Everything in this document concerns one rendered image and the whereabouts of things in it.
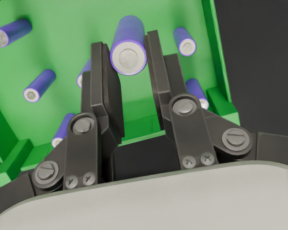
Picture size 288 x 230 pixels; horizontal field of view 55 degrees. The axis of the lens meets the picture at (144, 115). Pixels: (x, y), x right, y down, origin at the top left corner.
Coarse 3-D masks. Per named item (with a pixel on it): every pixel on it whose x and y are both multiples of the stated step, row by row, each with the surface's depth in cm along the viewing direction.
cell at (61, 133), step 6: (66, 114) 38; (72, 114) 38; (66, 120) 36; (60, 126) 35; (66, 126) 35; (60, 132) 34; (66, 132) 34; (54, 138) 33; (60, 138) 33; (54, 144) 33
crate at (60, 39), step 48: (0, 0) 32; (48, 0) 32; (96, 0) 31; (144, 0) 31; (192, 0) 31; (0, 48) 34; (48, 48) 34; (0, 96) 37; (48, 96) 37; (144, 96) 37; (0, 144) 36; (48, 144) 40
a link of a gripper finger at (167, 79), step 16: (160, 48) 12; (160, 64) 11; (176, 64) 12; (160, 80) 11; (176, 80) 12; (160, 96) 11; (160, 112) 12; (208, 112) 11; (160, 128) 13; (208, 128) 10; (224, 128) 10; (240, 128) 10; (224, 144) 10; (240, 144) 10
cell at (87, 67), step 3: (90, 60) 33; (87, 63) 32; (90, 63) 32; (84, 66) 32; (87, 66) 31; (90, 66) 31; (84, 69) 30; (87, 69) 30; (90, 69) 30; (81, 72) 30; (78, 75) 30; (81, 75) 29; (78, 78) 29; (78, 81) 29; (78, 84) 30
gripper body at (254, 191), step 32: (256, 160) 8; (64, 192) 9; (96, 192) 8; (128, 192) 8; (160, 192) 8; (192, 192) 8; (224, 192) 8; (256, 192) 7; (0, 224) 8; (32, 224) 8; (64, 224) 8; (96, 224) 8; (128, 224) 7; (160, 224) 7; (192, 224) 7; (224, 224) 7; (256, 224) 7
